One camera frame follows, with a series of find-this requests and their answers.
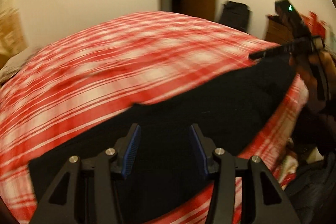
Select black pants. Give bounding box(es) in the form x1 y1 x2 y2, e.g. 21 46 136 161
29 57 295 223

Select person's right hand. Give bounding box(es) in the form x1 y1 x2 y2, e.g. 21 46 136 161
289 51 335 113

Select brown wooden dresser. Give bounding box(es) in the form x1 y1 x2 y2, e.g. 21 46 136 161
264 15 293 45

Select striped grey pillow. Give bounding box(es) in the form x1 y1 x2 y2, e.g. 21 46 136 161
1 47 41 85

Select red plaid bed sheet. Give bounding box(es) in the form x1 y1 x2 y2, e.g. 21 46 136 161
0 11 310 224

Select beige floral curtain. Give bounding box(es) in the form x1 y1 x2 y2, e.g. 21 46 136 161
0 9 27 68

